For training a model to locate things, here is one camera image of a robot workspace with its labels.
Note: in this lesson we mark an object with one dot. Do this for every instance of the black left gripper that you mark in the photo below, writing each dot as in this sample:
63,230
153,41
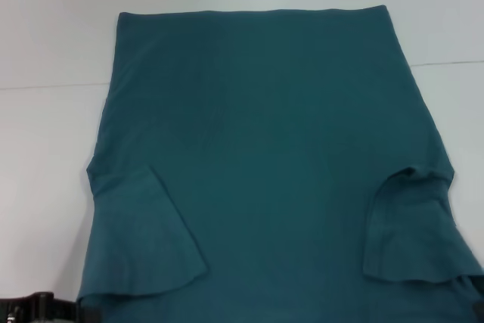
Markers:
38,309

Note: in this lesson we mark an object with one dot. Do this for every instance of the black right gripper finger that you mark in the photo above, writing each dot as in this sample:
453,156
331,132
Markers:
480,309

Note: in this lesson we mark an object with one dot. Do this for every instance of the blue-green shirt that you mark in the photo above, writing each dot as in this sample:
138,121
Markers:
264,149

